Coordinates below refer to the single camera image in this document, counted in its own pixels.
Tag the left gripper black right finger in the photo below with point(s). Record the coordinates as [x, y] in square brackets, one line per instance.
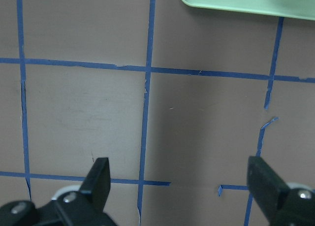
[268, 189]

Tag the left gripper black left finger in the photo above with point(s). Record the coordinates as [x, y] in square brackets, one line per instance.
[96, 186]

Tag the light green plastic tray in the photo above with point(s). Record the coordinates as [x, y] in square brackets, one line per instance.
[298, 9]

